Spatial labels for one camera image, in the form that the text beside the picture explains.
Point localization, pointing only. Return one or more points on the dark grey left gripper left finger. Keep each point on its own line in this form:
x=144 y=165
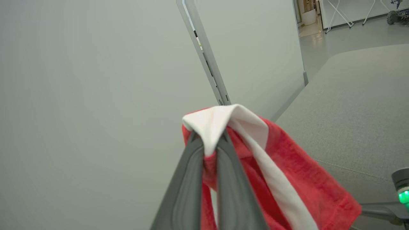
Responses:
x=183 y=191

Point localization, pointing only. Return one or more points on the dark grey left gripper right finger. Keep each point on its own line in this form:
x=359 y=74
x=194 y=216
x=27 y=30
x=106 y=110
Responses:
x=235 y=198

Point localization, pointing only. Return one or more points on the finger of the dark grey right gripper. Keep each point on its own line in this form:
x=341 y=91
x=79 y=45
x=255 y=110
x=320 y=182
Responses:
x=386 y=210

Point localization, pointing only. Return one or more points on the red and white jersey shirt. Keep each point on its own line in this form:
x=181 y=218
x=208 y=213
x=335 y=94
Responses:
x=303 y=179

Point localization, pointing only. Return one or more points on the small wheeled vehicle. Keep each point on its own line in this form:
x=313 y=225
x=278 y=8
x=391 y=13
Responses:
x=397 y=14

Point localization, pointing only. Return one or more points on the grey partition end post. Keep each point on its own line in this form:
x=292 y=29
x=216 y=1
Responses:
x=300 y=41

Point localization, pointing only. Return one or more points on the white folding table leg frame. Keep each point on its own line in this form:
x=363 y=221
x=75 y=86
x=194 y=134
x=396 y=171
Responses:
x=338 y=14
x=370 y=11

